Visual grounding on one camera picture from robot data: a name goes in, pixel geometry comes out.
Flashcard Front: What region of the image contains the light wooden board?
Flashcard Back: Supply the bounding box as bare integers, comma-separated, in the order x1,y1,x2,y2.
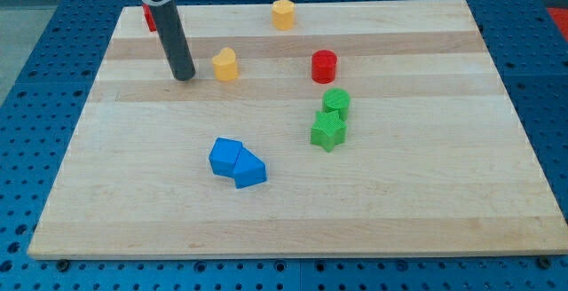
28,0,567,260

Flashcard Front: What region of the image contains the blue pentagon block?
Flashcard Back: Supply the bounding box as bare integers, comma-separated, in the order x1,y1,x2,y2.
233,147,267,189

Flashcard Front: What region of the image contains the yellow heart block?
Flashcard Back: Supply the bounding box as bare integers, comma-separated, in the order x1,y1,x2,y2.
211,47,239,82

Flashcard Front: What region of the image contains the yellow hexagon block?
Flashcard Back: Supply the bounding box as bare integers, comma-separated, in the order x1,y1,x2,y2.
272,0,295,30

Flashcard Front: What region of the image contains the green cylinder block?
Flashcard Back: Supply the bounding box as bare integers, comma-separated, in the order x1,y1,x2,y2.
322,88,351,122

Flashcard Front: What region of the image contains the blue cube block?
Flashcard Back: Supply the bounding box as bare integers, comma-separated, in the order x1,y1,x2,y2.
209,138,243,177

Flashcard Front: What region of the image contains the red cylinder block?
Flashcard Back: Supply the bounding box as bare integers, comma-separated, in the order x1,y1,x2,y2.
312,50,337,84

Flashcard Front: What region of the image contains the green star block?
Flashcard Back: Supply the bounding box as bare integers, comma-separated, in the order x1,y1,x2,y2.
310,111,347,153

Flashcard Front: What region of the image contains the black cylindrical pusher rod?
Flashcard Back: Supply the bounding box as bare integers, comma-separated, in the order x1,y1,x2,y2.
149,0,196,81

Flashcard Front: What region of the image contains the red block behind rod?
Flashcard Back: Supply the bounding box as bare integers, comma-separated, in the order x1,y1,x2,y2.
142,4,157,32

